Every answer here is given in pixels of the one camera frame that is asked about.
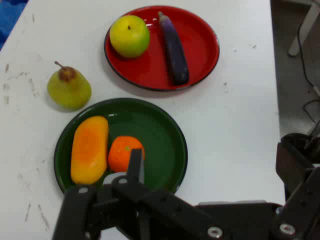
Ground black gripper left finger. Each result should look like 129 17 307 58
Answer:
52 148 226 240

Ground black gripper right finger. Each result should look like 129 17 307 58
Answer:
271 133 320 240

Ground purple toy eggplant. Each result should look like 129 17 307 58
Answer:
157 11 190 87

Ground orange toy tangerine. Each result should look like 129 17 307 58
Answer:
107 135 146 173

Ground dark green round plate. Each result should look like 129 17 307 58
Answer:
53 97 189 196

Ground orange-yellow toy mango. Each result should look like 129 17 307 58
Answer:
70 115 110 186

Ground green toy pear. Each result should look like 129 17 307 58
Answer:
47 61 93 111

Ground red round plate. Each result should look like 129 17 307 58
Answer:
103 5 221 92

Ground white stand leg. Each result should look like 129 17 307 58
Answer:
287 0 320 57

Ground blue foam padding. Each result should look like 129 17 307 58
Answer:
0 0 28 52

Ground thin cable on floor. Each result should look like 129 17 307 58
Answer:
296 13 320 97

